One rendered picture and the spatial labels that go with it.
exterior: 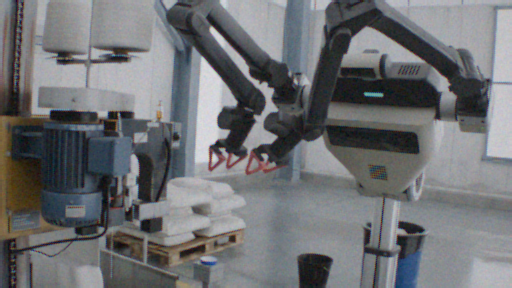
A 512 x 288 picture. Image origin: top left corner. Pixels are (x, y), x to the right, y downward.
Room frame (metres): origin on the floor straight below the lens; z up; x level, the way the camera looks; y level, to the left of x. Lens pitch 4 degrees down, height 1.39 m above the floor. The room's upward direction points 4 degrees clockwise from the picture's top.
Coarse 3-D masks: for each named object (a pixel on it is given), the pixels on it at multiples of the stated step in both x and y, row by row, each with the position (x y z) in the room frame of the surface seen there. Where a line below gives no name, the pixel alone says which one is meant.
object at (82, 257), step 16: (32, 240) 1.82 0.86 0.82; (48, 240) 1.75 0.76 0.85; (80, 240) 1.64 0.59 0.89; (96, 240) 1.59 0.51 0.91; (32, 256) 1.69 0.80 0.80; (64, 256) 1.67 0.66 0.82; (80, 256) 1.64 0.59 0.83; (96, 256) 1.59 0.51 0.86; (48, 272) 1.63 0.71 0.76; (64, 272) 1.59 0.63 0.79; (80, 272) 1.58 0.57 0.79; (96, 272) 1.64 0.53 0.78
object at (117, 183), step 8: (104, 136) 1.23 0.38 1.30; (112, 136) 1.21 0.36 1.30; (120, 136) 1.20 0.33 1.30; (120, 176) 1.20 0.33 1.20; (104, 184) 1.18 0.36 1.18; (112, 184) 1.19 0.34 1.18; (120, 184) 1.20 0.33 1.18; (104, 192) 1.22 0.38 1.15; (112, 192) 1.20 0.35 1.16; (120, 192) 1.20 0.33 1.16
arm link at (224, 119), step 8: (256, 104) 1.47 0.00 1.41; (264, 104) 1.48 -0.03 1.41; (224, 112) 1.44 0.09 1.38; (232, 112) 1.43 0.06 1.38; (240, 112) 1.46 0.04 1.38; (248, 112) 1.47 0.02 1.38; (256, 112) 1.48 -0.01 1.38; (216, 120) 1.46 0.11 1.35; (224, 120) 1.44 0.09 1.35; (232, 120) 1.43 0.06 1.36; (240, 120) 1.46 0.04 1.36; (224, 128) 1.43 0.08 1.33; (232, 128) 1.45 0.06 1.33; (240, 128) 1.47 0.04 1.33
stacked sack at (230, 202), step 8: (216, 200) 4.75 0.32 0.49; (224, 200) 4.79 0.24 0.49; (232, 200) 4.88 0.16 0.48; (240, 200) 4.98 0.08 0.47; (192, 208) 4.67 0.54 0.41; (200, 208) 4.61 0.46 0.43; (208, 208) 4.58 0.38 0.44; (216, 208) 4.61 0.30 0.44; (224, 208) 4.73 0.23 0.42; (232, 208) 4.86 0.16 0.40
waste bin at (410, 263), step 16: (368, 224) 3.45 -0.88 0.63; (400, 224) 3.51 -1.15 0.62; (416, 224) 3.42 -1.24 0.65; (368, 240) 3.23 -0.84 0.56; (400, 240) 3.08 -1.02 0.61; (416, 240) 3.11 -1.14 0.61; (400, 256) 3.09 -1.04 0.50; (416, 256) 3.14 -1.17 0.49; (400, 272) 3.10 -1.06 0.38; (416, 272) 3.17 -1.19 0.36
